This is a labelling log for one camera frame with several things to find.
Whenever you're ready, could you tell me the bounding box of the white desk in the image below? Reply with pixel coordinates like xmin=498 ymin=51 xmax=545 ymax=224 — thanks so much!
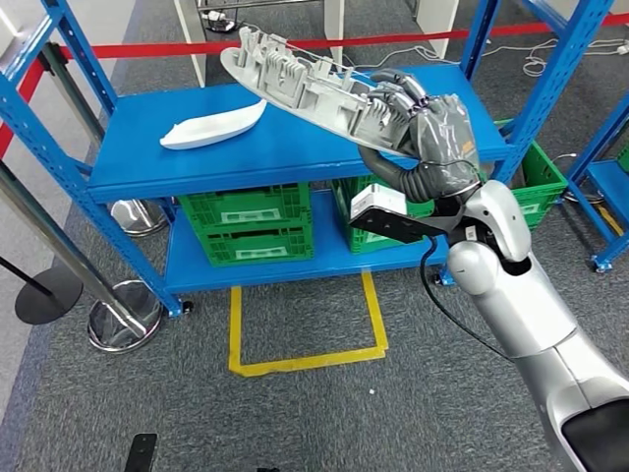
xmin=173 ymin=0 xmax=345 ymax=88
xmin=415 ymin=0 xmax=461 ymax=60

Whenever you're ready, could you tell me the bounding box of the blue metal shelf rack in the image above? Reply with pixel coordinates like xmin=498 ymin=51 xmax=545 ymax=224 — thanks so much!
xmin=567 ymin=90 xmax=629 ymax=273
xmin=0 ymin=0 xmax=615 ymax=320

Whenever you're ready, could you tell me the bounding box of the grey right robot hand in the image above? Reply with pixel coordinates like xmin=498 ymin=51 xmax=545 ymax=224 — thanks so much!
xmin=357 ymin=68 xmax=483 ymax=205

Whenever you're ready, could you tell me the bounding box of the black router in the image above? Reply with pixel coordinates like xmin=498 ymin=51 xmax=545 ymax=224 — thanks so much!
xmin=201 ymin=9 xmax=237 ymax=33

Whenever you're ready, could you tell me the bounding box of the green plastic crate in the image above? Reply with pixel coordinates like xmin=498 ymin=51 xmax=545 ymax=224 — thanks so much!
xmin=483 ymin=119 xmax=569 ymax=230
xmin=332 ymin=174 xmax=436 ymax=256
xmin=177 ymin=182 xmax=315 ymax=268

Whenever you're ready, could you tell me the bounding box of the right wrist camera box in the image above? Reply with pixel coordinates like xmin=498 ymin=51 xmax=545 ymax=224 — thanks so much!
xmin=348 ymin=184 xmax=465 ymax=248

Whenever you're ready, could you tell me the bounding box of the yellow floor tape square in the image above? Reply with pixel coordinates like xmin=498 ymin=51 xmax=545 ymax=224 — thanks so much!
xmin=228 ymin=271 xmax=389 ymax=380

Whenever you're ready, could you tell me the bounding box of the red floor tape line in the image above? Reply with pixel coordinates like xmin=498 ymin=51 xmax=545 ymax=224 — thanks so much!
xmin=59 ymin=11 xmax=629 ymax=61

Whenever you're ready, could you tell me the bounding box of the grey plastic wheel cover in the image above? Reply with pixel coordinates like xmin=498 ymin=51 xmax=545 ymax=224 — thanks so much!
xmin=219 ymin=26 xmax=428 ymax=161

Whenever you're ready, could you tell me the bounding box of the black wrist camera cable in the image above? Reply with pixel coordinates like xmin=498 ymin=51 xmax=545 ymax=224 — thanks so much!
xmin=419 ymin=237 xmax=515 ymax=363

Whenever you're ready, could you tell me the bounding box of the black stanchion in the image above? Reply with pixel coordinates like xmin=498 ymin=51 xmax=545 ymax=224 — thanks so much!
xmin=0 ymin=254 xmax=84 ymax=325

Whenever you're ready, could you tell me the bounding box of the white curved plastic part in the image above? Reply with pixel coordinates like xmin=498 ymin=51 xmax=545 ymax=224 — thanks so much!
xmin=159 ymin=98 xmax=268 ymax=151

